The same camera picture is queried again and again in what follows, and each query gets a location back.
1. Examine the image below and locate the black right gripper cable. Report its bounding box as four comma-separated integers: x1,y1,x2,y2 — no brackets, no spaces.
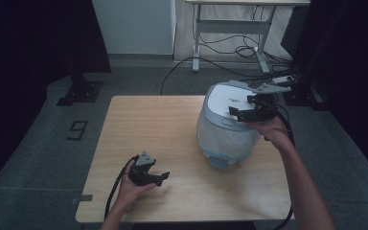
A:
271,106,297,230

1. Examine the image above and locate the dark curtain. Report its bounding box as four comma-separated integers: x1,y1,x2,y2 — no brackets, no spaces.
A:
291,0,368,181
0,0,112,180

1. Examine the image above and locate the white blue rice cooker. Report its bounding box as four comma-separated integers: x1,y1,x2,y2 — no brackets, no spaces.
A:
195,80,267,171

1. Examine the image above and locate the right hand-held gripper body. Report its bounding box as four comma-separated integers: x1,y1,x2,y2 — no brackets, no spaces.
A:
244,83,291,123

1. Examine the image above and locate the person's right hand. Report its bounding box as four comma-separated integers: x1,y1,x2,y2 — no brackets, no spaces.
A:
243,115,293,151

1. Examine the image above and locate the black stand base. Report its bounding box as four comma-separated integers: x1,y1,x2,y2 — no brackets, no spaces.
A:
56,74,104,107
281,80,329,111

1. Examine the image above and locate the grey tape strip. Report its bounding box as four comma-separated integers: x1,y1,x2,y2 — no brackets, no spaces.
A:
71,194,94,205

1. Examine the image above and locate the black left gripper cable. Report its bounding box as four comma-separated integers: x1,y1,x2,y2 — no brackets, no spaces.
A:
103,155,140,220

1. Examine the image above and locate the long black floor cable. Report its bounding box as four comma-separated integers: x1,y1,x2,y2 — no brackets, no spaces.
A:
160,57,298,96

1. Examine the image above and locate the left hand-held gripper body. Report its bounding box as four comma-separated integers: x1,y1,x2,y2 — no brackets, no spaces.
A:
127,150,157,187

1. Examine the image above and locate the tangle of black cables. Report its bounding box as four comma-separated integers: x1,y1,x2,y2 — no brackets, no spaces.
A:
197,33,293,65

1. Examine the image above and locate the clear plastic bin liner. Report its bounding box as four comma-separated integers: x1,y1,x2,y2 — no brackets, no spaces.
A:
196,117,265,161

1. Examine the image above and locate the white metal frame desk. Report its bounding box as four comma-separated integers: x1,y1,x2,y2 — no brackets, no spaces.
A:
185,0,311,75

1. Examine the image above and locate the white partition panel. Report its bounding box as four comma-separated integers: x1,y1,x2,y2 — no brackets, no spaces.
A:
91,0,177,56

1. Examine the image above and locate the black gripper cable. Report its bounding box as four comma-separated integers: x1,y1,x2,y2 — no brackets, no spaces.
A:
271,106,297,230
103,155,140,220

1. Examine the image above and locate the person's left hand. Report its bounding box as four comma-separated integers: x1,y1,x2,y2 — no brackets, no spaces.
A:
116,160,157,210

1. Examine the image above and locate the white power strip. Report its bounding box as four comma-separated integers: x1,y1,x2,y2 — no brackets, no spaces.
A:
271,75,295,85

